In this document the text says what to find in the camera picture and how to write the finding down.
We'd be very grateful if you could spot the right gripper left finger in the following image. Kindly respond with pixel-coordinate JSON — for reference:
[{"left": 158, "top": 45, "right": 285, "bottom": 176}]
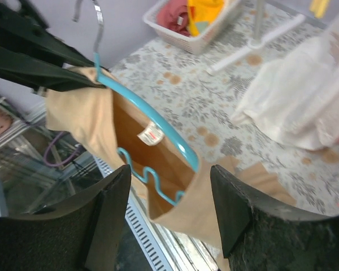
[{"left": 0, "top": 165, "right": 131, "bottom": 270}]

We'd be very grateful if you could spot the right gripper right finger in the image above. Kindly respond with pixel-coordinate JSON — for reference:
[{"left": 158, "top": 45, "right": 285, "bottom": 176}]
[{"left": 210, "top": 165, "right": 339, "bottom": 270}]

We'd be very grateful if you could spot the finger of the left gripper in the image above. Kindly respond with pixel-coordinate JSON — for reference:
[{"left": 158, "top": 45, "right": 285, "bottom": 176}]
[
  {"left": 0, "top": 47, "right": 104, "bottom": 92},
  {"left": 0, "top": 1, "right": 94, "bottom": 67}
]

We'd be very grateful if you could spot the beige t shirt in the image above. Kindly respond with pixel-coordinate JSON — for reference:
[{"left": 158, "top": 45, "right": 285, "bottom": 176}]
[{"left": 45, "top": 65, "right": 297, "bottom": 271}]

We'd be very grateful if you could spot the blue hanger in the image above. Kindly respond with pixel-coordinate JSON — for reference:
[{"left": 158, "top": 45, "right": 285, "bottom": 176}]
[{"left": 71, "top": 0, "right": 200, "bottom": 206}]

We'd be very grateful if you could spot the white printed t shirt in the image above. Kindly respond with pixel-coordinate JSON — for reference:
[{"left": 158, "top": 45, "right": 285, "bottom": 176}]
[{"left": 231, "top": 15, "right": 339, "bottom": 150}]

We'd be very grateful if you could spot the yellow hanger right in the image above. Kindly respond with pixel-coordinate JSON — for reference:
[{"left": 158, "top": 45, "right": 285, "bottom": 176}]
[{"left": 310, "top": 0, "right": 330, "bottom": 19}]

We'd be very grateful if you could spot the dusty pink garment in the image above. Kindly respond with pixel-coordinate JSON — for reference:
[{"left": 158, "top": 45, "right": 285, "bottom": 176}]
[{"left": 157, "top": 0, "right": 190, "bottom": 37}]

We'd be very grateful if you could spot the left white basket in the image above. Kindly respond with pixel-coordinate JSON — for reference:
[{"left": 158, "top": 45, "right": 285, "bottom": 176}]
[{"left": 142, "top": 0, "right": 242, "bottom": 55}]

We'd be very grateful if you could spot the yellow garment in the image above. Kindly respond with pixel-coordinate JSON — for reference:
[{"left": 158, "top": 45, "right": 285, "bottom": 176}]
[{"left": 187, "top": 0, "right": 225, "bottom": 37}]

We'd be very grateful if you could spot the white clothes rack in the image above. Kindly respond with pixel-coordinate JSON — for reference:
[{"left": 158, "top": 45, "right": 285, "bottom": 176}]
[{"left": 206, "top": 0, "right": 306, "bottom": 75}]

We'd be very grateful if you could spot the metal rail base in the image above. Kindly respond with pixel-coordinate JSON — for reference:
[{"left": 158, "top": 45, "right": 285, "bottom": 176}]
[{"left": 0, "top": 120, "right": 217, "bottom": 270}]

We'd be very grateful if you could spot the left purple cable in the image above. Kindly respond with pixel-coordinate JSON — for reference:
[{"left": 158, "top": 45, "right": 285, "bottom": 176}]
[{"left": 43, "top": 131, "right": 82, "bottom": 168}]

